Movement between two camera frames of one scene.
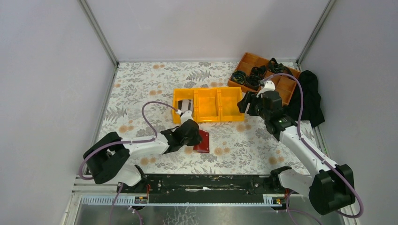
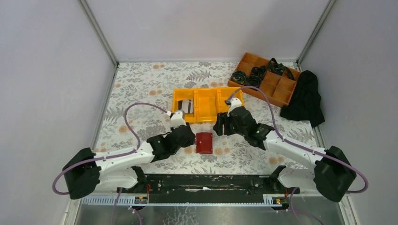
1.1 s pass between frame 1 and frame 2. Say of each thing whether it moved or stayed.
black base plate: stayed
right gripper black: moved
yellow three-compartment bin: stayed
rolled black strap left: stayed
